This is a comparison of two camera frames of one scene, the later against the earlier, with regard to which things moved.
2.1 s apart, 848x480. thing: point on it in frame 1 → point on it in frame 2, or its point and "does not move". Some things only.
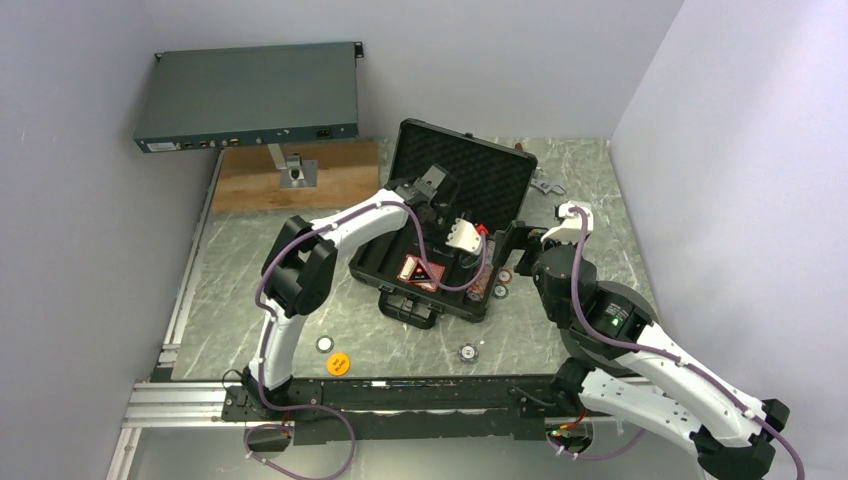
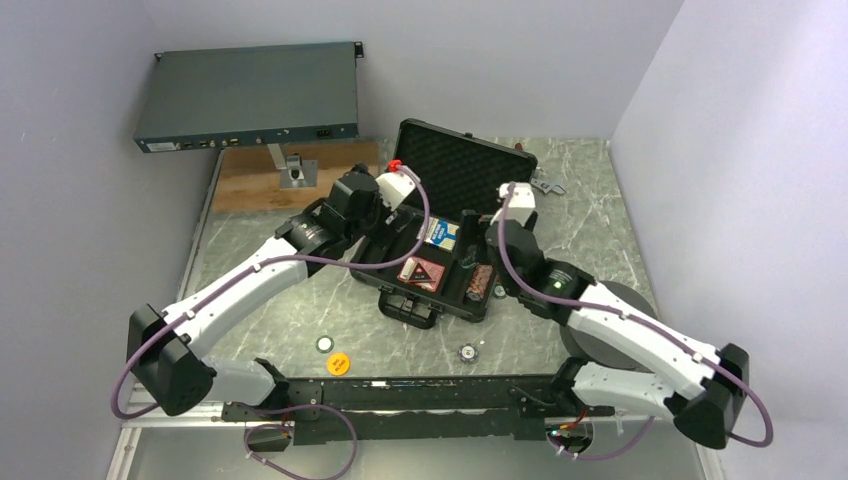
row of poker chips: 475,292 does not move
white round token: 324,344 does not move
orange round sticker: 338,364 does not move
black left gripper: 449,212 → 381,231
